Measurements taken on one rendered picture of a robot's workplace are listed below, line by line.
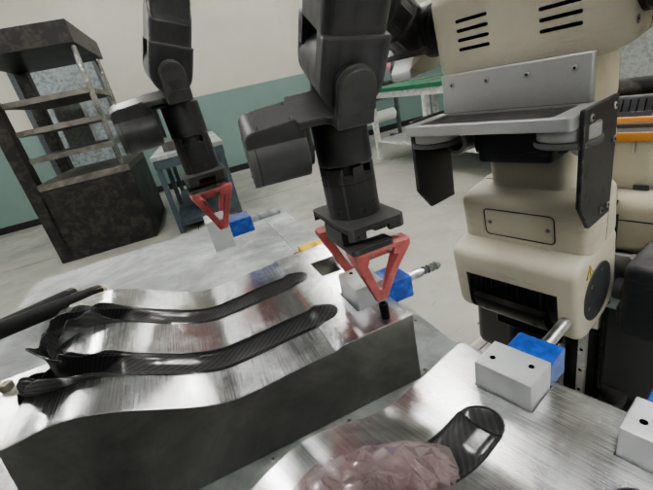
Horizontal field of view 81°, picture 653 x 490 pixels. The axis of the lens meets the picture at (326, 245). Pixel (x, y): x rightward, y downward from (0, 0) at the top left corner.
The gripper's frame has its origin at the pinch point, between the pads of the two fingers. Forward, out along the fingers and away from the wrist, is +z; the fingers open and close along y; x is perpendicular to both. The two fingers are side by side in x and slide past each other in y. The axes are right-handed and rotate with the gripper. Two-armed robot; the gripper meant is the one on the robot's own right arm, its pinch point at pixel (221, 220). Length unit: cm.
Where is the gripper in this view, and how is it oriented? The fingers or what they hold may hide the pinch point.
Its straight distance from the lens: 69.5
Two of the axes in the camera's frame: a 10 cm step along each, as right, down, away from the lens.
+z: 2.2, 8.9, 4.0
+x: 9.0, -3.4, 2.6
